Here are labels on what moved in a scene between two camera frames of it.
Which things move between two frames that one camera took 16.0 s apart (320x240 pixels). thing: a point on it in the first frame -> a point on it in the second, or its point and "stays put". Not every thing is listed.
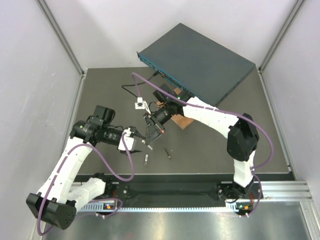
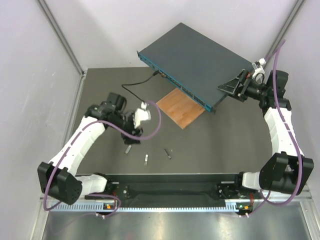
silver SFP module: [146, 158] stays put
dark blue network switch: [196, 64] stays put
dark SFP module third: [169, 156] stays put
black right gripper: [153, 133] -> [244, 79]
